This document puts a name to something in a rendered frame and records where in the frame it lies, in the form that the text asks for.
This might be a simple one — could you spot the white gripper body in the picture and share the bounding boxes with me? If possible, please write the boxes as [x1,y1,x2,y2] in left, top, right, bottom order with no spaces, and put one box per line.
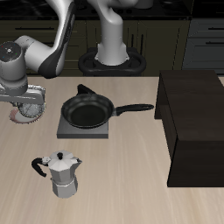
[0,83,47,107]

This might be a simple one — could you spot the pink rimmed plate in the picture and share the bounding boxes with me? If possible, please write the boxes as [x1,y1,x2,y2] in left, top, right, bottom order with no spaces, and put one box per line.
[8,108,41,125]

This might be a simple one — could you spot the dark grey stove plate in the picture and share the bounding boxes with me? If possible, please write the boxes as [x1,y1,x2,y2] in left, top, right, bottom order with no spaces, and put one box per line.
[56,111,109,140]

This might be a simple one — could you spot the black frying pan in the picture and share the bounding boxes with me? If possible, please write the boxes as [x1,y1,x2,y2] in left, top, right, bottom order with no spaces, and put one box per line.
[60,93,155,130]

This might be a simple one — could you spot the silver moka pot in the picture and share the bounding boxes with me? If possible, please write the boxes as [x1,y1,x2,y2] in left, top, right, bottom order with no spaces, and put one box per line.
[31,150,83,200]

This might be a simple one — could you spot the dark kitchen cupboards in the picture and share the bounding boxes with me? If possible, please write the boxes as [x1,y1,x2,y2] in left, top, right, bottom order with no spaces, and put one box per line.
[0,0,224,78]

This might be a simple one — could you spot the dark wooden cabinet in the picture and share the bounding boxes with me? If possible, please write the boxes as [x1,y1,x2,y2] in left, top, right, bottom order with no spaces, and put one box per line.
[153,69,224,188]

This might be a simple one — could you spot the grey drawer unit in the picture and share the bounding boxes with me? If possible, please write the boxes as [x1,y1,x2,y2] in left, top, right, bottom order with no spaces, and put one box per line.
[181,18,224,75]

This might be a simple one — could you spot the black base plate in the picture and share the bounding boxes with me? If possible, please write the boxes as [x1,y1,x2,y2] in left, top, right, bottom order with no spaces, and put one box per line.
[77,46,147,78]

